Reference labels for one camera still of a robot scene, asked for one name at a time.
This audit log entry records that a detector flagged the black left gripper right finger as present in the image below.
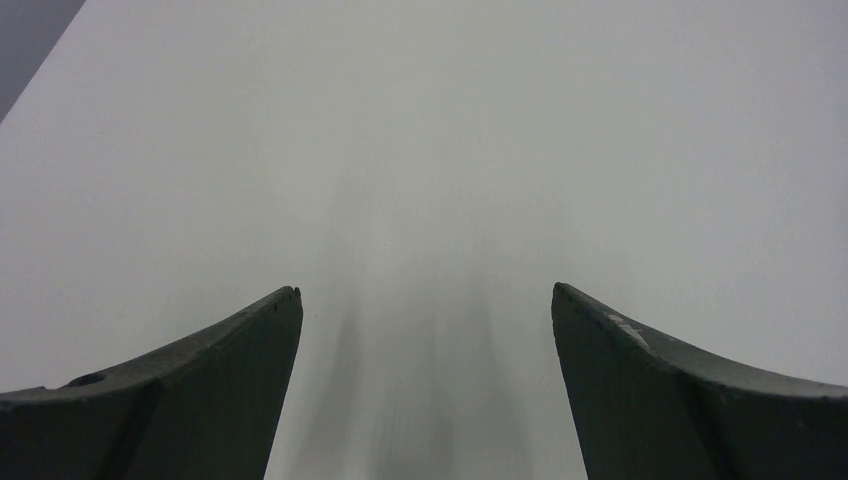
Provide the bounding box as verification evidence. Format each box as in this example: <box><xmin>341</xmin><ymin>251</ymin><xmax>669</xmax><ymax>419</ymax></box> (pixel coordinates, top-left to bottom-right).
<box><xmin>551</xmin><ymin>283</ymin><xmax>847</xmax><ymax>479</ymax></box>

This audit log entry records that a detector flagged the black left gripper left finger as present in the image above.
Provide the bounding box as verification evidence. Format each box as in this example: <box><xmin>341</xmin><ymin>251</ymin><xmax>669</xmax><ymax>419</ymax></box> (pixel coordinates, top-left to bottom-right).
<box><xmin>1</xmin><ymin>287</ymin><xmax>303</xmax><ymax>479</ymax></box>

